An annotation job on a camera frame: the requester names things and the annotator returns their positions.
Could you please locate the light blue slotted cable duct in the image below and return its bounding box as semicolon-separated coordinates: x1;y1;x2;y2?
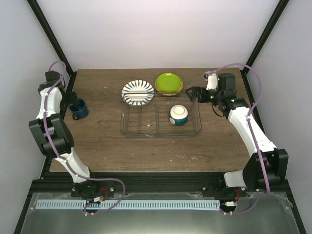
36;199;220;211

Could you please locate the dark blue mug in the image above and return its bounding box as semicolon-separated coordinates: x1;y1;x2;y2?
69;98;89;120

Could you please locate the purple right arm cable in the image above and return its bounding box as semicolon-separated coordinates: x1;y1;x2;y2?
207;63;271;216

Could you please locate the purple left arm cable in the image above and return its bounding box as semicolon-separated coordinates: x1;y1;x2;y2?
43;61;126;216

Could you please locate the black wire dish rack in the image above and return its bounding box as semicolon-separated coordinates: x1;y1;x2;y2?
120;93;202;138

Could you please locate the black aluminium frame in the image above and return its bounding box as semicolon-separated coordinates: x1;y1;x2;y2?
12;0;307;234

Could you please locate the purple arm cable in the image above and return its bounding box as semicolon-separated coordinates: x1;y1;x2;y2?
43;61;126;216
207;63;271;216

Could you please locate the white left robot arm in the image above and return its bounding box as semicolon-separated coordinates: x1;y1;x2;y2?
29;70;202;197

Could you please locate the lime green plate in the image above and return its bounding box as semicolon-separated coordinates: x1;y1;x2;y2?
156;73;182;92

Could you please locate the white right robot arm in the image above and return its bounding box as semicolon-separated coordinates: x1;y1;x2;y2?
186;73;289;196

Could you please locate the white blue striped plate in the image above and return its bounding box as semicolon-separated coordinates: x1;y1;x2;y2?
121;79;155;107

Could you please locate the white and teal bowl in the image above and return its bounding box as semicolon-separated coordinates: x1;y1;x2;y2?
169;105;189;126

